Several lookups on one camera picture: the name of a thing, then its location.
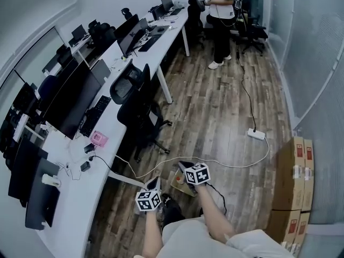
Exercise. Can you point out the person's left forearm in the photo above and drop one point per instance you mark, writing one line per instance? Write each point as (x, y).
(151, 232)

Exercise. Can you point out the person's light grey clothing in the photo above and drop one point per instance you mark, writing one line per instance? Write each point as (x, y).
(188, 240)

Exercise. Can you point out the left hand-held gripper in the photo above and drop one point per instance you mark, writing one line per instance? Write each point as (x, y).
(147, 201)

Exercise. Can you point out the black keyboard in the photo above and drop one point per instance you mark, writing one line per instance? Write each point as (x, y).
(95, 116)
(177, 11)
(147, 45)

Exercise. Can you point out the black mesh office chair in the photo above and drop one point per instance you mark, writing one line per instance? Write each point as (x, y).
(134, 103)

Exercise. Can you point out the white back-row desk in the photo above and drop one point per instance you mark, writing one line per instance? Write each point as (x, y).
(82, 47)

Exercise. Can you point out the person's black shoe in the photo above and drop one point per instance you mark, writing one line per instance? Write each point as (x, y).
(172, 211)

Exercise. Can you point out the small pink box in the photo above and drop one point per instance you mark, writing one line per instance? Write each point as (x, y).
(99, 138)

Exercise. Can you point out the white power strip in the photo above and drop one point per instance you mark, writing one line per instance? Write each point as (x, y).
(256, 133)

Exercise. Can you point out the clear bottle with orange cap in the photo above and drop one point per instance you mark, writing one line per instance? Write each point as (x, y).
(179, 180)

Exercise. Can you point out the large brown cardboard carton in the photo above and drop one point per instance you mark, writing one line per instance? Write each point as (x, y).
(308, 176)
(285, 224)
(291, 176)
(302, 228)

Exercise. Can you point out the white cup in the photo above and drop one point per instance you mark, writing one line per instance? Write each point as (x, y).
(51, 179)

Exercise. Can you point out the black headphones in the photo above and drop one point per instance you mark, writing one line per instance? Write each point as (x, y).
(126, 13)

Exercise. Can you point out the person's right forearm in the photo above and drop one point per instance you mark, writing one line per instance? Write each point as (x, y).
(213, 214)

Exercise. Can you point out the black power adapter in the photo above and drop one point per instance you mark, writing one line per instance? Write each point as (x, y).
(88, 147)
(85, 166)

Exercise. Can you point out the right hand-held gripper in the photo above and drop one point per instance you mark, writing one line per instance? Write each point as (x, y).
(197, 174)

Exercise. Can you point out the large black monitor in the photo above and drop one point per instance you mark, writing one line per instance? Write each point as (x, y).
(72, 101)

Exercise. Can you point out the grey laptop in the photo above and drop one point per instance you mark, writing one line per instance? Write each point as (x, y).
(100, 71)

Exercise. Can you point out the dark blue office chair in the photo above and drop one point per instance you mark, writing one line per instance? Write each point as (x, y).
(48, 90)

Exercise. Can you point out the long white table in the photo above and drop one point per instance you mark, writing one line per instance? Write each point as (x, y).
(80, 197)

